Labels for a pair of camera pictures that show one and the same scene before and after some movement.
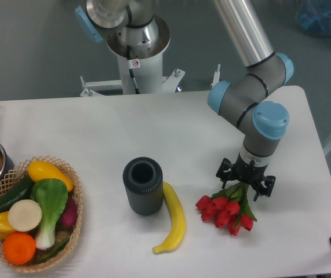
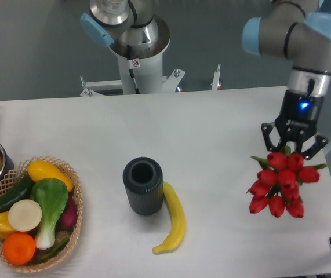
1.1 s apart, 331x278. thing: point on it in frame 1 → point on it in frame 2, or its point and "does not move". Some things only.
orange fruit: [19, 248] does not move
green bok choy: [53, 196] does not move
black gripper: [249, 173] → [297, 120]
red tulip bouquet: [228, 208] → [276, 187]
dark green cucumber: [21, 190] does not move
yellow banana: [178, 232] does not move
